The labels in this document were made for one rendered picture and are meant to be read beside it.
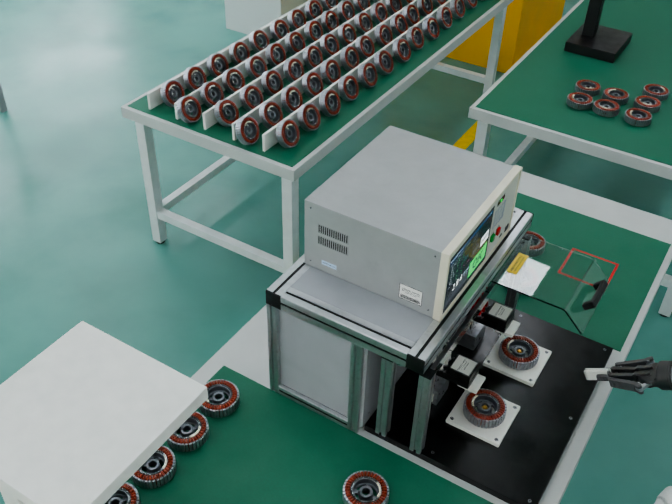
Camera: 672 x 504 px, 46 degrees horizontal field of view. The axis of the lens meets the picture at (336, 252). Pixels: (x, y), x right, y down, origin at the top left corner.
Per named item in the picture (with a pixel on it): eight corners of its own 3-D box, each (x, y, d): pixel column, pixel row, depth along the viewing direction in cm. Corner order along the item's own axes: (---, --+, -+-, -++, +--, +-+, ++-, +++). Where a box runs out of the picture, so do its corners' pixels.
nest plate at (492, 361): (551, 354, 228) (552, 351, 227) (532, 387, 218) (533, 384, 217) (502, 333, 234) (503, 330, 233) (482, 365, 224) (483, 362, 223)
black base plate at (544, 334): (611, 353, 232) (613, 348, 231) (532, 516, 189) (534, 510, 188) (465, 294, 251) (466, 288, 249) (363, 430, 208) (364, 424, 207)
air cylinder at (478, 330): (483, 335, 233) (486, 322, 230) (473, 351, 228) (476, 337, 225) (468, 329, 235) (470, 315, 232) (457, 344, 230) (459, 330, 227)
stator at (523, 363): (543, 352, 227) (546, 343, 224) (529, 377, 219) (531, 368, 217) (507, 337, 231) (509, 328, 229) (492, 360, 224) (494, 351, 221)
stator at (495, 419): (509, 404, 212) (511, 395, 209) (498, 435, 203) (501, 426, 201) (469, 391, 215) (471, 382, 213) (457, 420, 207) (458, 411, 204)
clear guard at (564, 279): (609, 283, 217) (614, 266, 213) (581, 335, 201) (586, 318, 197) (499, 242, 230) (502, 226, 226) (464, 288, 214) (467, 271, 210)
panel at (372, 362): (468, 287, 250) (481, 210, 231) (362, 427, 206) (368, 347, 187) (464, 286, 250) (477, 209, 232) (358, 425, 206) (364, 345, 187)
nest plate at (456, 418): (520, 409, 212) (520, 406, 211) (498, 447, 202) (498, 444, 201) (468, 386, 218) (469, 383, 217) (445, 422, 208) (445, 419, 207)
